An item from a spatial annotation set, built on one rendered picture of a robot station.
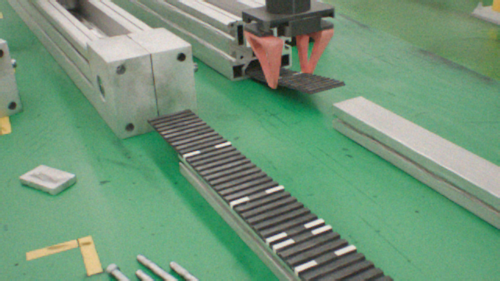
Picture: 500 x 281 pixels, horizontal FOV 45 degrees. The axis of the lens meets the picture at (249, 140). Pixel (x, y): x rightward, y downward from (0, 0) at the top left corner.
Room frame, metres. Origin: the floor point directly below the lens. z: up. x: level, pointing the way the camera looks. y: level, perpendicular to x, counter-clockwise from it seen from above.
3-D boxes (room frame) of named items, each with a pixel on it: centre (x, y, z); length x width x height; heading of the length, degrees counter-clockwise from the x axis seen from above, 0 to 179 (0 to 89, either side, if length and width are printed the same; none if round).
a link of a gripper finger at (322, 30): (0.75, -0.07, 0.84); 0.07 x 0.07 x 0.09; 27
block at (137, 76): (0.69, 0.11, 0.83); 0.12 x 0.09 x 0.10; 117
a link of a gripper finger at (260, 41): (0.74, -0.05, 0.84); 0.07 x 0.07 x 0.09; 27
